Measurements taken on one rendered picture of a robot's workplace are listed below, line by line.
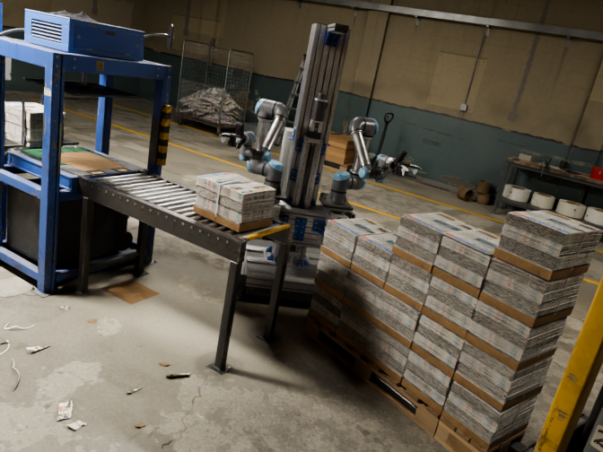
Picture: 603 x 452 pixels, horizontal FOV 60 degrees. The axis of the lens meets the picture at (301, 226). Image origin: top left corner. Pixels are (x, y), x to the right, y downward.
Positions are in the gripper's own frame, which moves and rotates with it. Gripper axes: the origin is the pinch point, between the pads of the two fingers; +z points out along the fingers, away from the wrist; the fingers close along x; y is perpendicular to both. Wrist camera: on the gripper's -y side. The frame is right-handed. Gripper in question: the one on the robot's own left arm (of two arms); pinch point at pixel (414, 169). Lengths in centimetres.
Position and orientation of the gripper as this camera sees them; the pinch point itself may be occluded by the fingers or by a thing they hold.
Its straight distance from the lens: 350.9
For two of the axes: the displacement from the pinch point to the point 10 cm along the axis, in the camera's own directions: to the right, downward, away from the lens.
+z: 5.2, 3.5, -7.7
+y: -0.7, 9.2, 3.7
